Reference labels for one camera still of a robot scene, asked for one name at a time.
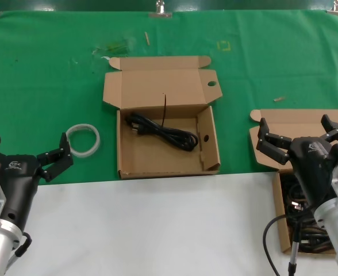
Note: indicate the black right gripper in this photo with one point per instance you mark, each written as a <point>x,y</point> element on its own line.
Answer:
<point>312,169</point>

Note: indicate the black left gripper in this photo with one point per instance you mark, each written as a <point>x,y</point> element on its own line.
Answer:
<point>19,184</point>

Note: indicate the small wood scrap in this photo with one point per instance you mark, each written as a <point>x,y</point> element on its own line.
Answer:
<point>278,99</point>

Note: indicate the silver binder clip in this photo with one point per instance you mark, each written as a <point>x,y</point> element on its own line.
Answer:
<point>337,11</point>
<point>160,14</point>

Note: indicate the clear plastic bag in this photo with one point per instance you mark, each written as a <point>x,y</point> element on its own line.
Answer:
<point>114,47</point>

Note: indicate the green table cloth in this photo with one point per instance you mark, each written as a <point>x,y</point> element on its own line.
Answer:
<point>42,72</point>

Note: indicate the small wooden stick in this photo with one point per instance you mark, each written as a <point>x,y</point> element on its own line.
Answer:
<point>147,38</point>

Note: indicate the open cardboard box with hole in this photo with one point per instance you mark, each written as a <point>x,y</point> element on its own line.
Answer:
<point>163,80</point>

